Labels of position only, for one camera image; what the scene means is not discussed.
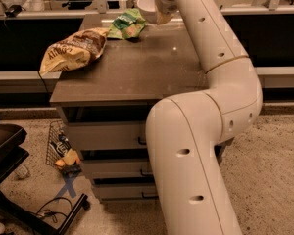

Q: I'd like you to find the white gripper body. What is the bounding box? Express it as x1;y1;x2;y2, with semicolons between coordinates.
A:
153;0;179;16

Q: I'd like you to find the yellow taped gripper finger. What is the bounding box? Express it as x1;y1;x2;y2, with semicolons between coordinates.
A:
156;12;173;25

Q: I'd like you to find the white bowl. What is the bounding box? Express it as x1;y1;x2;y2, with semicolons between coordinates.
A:
137;0;158;24

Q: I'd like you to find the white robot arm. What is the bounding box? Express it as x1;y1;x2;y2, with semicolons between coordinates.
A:
146;0;263;235

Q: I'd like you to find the green rice chip bag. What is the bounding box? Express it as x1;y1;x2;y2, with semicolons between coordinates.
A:
108;8;146;39

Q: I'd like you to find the brown yellow chip bag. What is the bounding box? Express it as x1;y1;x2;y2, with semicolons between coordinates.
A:
39;27;109;75

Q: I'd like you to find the grey drawer cabinet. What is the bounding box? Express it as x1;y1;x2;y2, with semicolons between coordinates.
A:
49;12;227;204

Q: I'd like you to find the black device on ledge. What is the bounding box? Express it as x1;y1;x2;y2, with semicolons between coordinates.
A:
5;5;23;18

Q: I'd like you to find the blue tape cross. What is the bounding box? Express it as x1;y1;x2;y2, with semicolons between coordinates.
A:
56;172;79;198

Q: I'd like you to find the black cart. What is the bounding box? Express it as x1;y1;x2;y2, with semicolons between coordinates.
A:
0;123;90;235

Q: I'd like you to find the top drawer with black handle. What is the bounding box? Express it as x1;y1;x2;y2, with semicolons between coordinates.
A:
65;121;146;151

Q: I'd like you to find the drawer with black handle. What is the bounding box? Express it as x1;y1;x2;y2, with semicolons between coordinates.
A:
65;121;146;151
80;159;153;179
92;183;158;201

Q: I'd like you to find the middle drawer with black handle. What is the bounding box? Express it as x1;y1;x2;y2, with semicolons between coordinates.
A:
80;159;153;179

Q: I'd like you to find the wire basket with snacks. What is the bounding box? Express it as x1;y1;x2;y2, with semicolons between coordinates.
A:
45;120;81;174

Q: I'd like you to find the bottom drawer with black handle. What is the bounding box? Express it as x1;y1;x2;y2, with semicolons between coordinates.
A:
92;183;158;201

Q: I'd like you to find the black cable on floor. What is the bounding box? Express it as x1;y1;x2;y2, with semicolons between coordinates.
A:
34;197;74;225

